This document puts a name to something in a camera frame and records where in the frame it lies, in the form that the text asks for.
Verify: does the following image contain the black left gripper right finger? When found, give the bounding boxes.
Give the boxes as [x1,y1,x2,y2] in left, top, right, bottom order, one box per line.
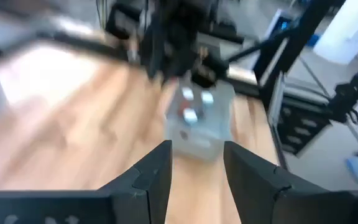
[223,141,351,224]

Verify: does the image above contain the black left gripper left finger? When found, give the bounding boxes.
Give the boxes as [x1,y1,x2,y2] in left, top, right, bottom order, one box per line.
[99,139,173,224]

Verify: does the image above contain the black stand beam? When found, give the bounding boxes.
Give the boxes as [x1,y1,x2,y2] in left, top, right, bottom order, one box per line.
[253,0,338,88]

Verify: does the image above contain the white plastic bin with handles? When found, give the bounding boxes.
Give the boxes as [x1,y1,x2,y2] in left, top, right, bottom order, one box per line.
[163,79,236,162]

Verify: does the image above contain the black aluminium rig frame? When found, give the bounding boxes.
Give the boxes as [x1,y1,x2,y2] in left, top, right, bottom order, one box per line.
[39,27,290,170]

